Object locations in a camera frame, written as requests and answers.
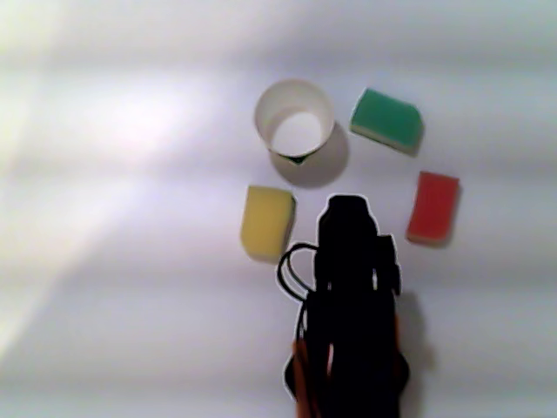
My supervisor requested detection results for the red sponge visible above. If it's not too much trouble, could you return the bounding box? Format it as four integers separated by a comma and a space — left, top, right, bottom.
405, 170, 461, 246

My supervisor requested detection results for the yellow sponge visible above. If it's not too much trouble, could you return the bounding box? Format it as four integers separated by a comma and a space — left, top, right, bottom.
239, 184, 299, 265

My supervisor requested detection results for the white paper cup green band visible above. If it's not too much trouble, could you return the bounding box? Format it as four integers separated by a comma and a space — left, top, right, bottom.
253, 78, 337, 167

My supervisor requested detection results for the green sponge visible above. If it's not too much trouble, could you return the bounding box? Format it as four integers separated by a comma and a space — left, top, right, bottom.
348, 87, 425, 156

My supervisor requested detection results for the orange tape strip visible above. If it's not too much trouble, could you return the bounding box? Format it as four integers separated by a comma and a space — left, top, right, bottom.
290, 340, 315, 418

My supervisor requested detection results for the black cable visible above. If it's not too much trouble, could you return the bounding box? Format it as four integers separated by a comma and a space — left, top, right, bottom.
277, 244, 319, 303

